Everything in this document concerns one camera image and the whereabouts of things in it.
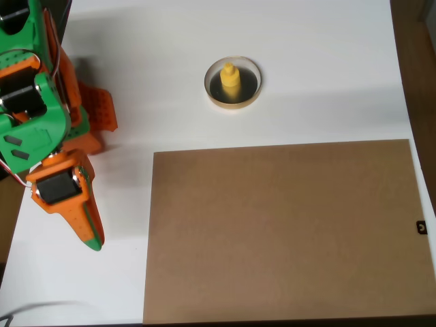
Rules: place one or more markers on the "round dish dark inside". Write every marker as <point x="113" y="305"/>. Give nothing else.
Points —
<point x="250" y="90"/>

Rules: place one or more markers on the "white table sheet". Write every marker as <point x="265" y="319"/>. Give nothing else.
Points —
<point x="306" y="34"/>

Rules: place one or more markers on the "orange robot base mount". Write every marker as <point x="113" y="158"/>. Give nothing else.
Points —
<point x="102" y="109"/>

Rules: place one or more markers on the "brown rectangular board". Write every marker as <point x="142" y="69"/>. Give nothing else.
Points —
<point x="289" y="231"/>

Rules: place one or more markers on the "small yellow plastic piece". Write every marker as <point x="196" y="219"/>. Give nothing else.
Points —
<point x="230" y="80"/>

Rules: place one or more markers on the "small black tag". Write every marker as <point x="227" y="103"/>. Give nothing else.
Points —
<point x="421" y="227"/>

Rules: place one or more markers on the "green orange robot arm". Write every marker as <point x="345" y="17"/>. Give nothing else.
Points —
<point x="34" y="136"/>

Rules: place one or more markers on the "orange gripper black servo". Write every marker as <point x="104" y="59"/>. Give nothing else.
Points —
<point x="58" y="189"/>

